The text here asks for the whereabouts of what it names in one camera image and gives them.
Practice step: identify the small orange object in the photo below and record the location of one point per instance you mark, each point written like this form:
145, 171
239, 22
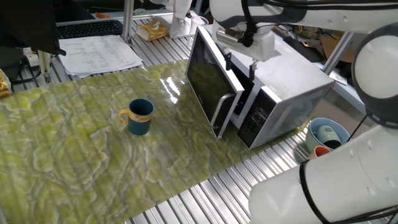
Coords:
102, 15

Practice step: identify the black monitor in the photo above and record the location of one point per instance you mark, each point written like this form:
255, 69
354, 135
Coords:
28, 25

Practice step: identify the white printed paper stack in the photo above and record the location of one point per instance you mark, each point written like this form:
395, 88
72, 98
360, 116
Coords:
96, 54

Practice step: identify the clear glass cup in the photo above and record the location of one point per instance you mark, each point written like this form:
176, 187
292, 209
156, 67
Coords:
202, 20

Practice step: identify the golden snack bag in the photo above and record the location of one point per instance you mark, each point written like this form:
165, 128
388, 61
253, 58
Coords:
3, 85

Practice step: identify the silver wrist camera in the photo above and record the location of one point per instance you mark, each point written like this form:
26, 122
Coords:
228, 37

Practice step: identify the stack of light blue cups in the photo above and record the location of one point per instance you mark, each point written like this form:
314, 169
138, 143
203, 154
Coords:
311, 137

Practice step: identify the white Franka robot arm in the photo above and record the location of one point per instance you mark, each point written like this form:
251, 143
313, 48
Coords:
342, 18

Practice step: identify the aluminium frame post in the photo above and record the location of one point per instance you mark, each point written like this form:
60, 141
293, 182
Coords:
128, 18
337, 53

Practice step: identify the white paper note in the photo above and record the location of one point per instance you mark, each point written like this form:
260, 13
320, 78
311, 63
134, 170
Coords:
339, 77

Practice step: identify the short aluminium post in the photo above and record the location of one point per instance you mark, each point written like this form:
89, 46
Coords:
44, 65

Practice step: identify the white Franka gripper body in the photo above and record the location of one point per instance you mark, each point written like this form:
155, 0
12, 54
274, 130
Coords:
264, 46

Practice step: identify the black keyboard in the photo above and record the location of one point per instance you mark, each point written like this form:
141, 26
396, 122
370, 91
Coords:
90, 28

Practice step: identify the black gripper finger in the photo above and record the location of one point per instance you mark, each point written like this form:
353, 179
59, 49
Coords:
252, 70
228, 61

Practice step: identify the silver microwave oven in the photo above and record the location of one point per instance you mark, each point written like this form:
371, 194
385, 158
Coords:
289, 77

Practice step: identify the brown cardboard box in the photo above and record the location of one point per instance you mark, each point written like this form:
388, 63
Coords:
329, 46

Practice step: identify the orange cup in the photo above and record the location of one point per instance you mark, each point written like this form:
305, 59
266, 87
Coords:
320, 152

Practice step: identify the white power strip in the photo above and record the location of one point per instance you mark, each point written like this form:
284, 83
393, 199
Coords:
30, 56

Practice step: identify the pale green mug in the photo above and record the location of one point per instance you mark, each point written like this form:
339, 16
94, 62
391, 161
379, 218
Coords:
326, 133

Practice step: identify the black glass microwave door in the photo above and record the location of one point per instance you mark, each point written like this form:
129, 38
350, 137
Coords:
205, 81

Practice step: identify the green marble pattern mat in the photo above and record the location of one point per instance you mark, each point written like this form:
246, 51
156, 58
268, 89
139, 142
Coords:
77, 171

